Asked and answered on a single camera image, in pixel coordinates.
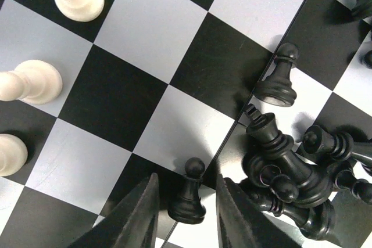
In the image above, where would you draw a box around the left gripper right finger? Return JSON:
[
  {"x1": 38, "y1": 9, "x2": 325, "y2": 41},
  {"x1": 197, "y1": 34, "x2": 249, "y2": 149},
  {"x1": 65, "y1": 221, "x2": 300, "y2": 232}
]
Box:
[{"x1": 216, "y1": 174, "x2": 299, "y2": 248}]

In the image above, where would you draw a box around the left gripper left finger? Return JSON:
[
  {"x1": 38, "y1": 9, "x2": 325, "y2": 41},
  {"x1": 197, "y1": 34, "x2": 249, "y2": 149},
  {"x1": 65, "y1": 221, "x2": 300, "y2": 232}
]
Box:
[{"x1": 69, "y1": 173, "x2": 160, "y2": 247}]

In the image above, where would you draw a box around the black chess pawn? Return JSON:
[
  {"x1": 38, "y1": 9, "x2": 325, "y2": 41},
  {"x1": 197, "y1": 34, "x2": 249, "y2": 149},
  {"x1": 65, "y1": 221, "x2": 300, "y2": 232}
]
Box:
[
  {"x1": 167, "y1": 157, "x2": 206, "y2": 225},
  {"x1": 253, "y1": 42, "x2": 299, "y2": 107}
]

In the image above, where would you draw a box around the pile of black chess pieces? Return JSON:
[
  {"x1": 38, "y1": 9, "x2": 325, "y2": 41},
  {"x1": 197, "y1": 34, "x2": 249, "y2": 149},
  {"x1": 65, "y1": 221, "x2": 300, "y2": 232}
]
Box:
[{"x1": 238, "y1": 0, "x2": 372, "y2": 242}]

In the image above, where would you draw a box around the black white chess board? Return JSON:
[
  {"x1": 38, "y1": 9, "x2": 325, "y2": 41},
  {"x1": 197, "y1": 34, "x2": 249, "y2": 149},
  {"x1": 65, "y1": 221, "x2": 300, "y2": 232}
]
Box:
[{"x1": 0, "y1": 0, "x2": 372, "y2": 248}]

